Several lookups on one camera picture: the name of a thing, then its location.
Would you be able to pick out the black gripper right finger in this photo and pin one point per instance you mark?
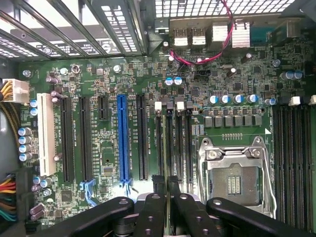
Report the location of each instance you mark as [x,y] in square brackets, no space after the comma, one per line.
[195,217]

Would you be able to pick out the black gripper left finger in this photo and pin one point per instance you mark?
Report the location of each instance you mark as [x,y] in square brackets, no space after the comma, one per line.
[153,217]

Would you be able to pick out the black RAM slot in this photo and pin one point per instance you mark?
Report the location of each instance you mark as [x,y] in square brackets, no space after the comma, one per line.
[278,172]
[311,172]
[158,148]
[170,148]
[288,172]
[189,148]
[300,172]
[180,148]

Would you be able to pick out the silver CPU socket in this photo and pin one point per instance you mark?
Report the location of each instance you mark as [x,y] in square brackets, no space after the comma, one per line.
[234,182]

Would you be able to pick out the black long expansion slot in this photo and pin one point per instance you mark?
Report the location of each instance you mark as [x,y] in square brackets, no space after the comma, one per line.
[86,138]
[142,138]
[67,138]

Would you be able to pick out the blue expansion slot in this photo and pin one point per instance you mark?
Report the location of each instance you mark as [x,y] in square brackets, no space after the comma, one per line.
[123,138]

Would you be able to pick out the silver socket locking lever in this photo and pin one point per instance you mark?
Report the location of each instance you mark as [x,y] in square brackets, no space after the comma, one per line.
[269,177]

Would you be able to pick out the green motherboard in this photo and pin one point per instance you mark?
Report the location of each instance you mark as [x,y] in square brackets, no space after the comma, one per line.
[103,138]

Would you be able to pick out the black short expansion slot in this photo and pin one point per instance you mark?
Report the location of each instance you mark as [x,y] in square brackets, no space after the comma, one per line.
[103,108]

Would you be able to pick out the white expansion slot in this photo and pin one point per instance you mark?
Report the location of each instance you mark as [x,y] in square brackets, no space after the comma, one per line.
[45,135]

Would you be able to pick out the grey power supply unit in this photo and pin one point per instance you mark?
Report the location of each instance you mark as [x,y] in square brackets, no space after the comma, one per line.
[7,148]

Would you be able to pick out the silver USB port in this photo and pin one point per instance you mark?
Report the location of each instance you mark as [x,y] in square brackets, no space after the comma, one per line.
[180,37]
[198,37]

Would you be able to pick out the silver ribbed port shield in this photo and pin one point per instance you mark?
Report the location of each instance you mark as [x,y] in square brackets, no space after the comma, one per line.
[218,34]
[240,34]

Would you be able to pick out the white power connector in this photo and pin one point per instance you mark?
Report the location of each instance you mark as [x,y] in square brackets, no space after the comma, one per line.
[17,90]

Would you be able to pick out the black open PC case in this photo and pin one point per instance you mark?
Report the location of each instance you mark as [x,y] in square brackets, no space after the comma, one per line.
[148,29]

